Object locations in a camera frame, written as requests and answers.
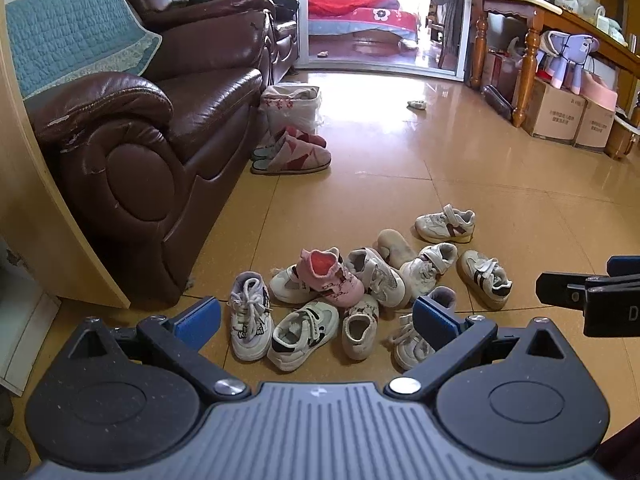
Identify blue quilted blanket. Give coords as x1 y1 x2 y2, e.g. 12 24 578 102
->
5 0 163 102

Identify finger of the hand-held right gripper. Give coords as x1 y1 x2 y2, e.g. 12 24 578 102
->
536 271 640 311
606 255 640 277

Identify wooden table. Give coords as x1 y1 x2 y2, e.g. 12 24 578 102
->
467 0 640 161

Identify pink velcro shoe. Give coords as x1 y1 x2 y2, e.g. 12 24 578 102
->
298 247 365 309

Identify grey hanging clothes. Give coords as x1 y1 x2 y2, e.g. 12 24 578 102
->
426 0 468 68

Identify red box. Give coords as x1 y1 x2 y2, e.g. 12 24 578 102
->
486 49 516 90

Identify white velcro shoe black stripes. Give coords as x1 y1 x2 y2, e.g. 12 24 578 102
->
269 264 313 305
266 300 341 372

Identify white mesh velcro shoe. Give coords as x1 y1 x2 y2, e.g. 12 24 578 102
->
344 247 407 309
376 229 420 270

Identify white lace-up shoe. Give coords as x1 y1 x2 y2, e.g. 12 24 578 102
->
229 271 274 362
389 286 457 372

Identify dark brown bag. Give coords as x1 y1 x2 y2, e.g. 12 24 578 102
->
482 85 514 121

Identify beige patterned knit shoe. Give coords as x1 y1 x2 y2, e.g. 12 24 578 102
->
341 294 381 361

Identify sliding door frame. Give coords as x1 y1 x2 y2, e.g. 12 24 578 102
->
296 0 475 80

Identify cardboard box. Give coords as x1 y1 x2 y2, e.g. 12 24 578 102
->
574 97 619 153
525 77 589 147

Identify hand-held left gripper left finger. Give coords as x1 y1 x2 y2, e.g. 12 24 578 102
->
67 296 251 402

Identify purple toy horse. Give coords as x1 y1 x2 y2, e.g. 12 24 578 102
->
537 30 601 95

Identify pink plastic stool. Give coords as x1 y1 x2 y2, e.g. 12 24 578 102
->
580 72 619 111

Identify white wooden shoe rack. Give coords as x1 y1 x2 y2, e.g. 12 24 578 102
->
0 7 132 396

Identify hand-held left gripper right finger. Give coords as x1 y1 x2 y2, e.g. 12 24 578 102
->
384 296 573 401

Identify brown leather sofa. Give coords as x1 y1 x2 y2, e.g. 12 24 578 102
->
25 0 301 307

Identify red flowered bedding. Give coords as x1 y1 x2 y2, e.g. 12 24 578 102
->
307 0 420 43

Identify black bag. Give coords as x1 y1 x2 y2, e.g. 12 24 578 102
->
272 0 300 22

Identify white shoe dark red stripes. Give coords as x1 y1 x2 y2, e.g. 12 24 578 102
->
456 249 514 310
414 203 476 244

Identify pale green package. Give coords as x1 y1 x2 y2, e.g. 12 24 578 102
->
597 14 626 43

